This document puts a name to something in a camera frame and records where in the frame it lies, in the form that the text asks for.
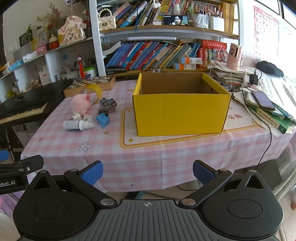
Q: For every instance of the white cubby shelf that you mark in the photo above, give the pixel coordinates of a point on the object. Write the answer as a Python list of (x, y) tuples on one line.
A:
[(49, 62)]

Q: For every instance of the black electronic keyboard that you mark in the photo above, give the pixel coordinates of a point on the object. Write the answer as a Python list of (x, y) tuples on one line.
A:
[(34, 97)]

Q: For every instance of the row of leaning books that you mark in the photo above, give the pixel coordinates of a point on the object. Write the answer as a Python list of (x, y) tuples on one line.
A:
[(150, 54)]

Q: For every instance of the smartphone with purple case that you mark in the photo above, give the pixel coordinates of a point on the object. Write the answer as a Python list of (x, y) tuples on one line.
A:
[(263, 99)]

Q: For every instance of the wooden chessboard box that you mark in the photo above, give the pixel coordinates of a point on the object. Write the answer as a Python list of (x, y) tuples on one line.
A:
[(99, 82)]

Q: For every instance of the stack of papers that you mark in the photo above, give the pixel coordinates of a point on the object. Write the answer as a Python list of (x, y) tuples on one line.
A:
[(222, 76)]

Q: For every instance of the pink plush toy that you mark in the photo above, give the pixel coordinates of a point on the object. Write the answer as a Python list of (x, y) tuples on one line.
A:
[(79, 104)]

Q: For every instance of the grey toy car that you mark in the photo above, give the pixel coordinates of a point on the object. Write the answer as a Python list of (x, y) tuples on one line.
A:
[(106, 103)]

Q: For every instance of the green book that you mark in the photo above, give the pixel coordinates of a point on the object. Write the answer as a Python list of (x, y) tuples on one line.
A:
[(277, 122)]

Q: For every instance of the green lid jar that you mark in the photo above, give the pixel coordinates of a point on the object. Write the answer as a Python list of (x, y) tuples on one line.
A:
[(89, 73)]

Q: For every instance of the white plastic bottle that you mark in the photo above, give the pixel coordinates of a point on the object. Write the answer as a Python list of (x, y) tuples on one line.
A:
[(74, 124)]

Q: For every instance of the red tassel ornament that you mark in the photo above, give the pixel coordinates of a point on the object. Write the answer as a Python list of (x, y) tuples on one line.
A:
[(81, 68)]

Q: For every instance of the white pen holder cup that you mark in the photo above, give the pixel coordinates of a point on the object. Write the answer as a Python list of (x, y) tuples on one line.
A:
[(69, 74)]

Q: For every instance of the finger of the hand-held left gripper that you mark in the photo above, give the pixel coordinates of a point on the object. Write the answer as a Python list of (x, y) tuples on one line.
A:
[(3, 155), (30, 163)]

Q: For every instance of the blue pouch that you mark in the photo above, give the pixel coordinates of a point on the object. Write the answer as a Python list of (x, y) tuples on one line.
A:
[(103, 120)]

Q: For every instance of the black binder clip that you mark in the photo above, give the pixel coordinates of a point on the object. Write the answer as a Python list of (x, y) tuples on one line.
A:
[(103, 112)]

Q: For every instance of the white staple box red label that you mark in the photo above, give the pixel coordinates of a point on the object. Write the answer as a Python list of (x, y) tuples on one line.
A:
[(87, 117)]

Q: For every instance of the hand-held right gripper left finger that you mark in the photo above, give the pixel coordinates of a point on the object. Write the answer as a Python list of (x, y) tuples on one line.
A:
[(92, 172)]

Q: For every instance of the row of upright books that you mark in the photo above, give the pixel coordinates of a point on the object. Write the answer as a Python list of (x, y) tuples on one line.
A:
[(143, 11)]

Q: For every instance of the blue tissue pack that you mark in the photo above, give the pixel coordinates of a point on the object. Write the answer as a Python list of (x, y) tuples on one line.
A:
[(15, 65)]

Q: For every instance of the pink cartoon box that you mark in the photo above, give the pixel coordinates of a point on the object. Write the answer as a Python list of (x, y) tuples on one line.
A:
[(42, 49)]

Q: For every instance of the yellow cardboard box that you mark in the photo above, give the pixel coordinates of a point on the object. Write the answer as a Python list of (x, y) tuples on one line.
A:
[(180, 115)]

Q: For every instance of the black cap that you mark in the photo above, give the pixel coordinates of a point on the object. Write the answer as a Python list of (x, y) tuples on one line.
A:
[(269, 68)]

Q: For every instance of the pink cylindrical device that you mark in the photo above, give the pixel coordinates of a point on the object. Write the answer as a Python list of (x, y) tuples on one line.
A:
[(234, 56)]

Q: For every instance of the pink paper craft decoration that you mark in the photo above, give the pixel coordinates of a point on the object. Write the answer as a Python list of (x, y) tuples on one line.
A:
[(72, 31)]

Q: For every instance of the white carton red label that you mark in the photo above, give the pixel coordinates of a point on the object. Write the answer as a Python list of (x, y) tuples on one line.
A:
[(44, 78)]

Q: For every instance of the white wipes pack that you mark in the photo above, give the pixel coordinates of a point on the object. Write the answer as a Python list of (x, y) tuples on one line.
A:
[(30, 56)]

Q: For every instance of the white quilted purse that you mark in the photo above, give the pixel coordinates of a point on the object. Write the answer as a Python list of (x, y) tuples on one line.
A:
[(106, 22)]

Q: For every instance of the black charger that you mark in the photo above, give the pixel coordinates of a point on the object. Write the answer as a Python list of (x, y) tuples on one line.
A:
[(254, 79)]

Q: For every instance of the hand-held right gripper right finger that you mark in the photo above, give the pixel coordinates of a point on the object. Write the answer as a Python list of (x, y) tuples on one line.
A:
[(203, 172)]

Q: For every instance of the dried flower bouquet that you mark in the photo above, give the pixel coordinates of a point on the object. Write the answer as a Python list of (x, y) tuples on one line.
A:
[(52, 16)]

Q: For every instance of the smartphone showing video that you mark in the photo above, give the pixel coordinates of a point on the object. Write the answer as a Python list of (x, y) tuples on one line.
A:
[(177, 20)]

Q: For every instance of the white bookshelf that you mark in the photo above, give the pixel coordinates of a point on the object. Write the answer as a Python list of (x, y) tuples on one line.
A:
[(95, 46)]

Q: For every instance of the black keyboard stand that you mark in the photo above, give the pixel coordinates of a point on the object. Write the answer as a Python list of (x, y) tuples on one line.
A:
[(11, 139)]

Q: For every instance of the yellow tape roll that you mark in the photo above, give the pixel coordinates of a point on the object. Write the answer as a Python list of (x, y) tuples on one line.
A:
[(100, 91)]

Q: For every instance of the black stapler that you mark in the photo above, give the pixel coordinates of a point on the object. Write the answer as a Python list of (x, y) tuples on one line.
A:
[(115, 69)]

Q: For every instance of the alphabet wall poster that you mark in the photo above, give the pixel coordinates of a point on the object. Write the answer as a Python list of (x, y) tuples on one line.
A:
[(266, 27)]

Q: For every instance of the orange white medicine box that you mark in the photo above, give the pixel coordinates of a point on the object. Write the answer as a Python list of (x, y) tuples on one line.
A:
[(192, 60), (185, 66)]

